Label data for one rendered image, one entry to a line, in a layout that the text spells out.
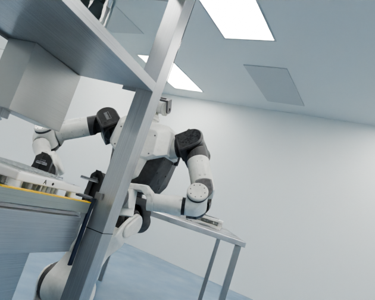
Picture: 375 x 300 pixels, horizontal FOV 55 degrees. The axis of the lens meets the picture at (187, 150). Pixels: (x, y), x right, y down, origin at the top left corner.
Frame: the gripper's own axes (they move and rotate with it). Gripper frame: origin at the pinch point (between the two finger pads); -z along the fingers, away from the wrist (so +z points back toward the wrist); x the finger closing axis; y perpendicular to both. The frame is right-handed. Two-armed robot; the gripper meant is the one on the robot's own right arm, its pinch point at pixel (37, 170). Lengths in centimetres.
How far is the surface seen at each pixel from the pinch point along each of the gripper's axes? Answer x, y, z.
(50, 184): 1.3, -9.0, -30.2
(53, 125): -14.9, -0.7, -7.0
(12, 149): -4, 101, 386
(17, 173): 0.8, -2.6, -39.8
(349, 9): -196, -159, 120
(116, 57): -34, -14, -37
